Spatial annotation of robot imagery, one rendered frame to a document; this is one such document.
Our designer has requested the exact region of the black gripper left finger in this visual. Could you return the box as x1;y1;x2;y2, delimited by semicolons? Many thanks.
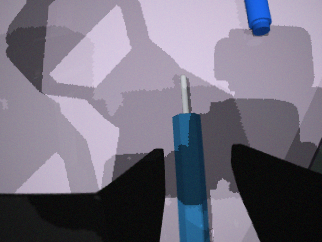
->
0;148;165;242

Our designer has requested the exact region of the blue stylus with grey tip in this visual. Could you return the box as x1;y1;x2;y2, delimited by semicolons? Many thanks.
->
172;74;210;242

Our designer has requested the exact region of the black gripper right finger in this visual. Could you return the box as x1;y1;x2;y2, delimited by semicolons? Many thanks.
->
231;144;322;242

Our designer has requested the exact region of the grey keyboard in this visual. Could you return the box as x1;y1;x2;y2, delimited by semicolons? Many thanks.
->
308;138;322;174

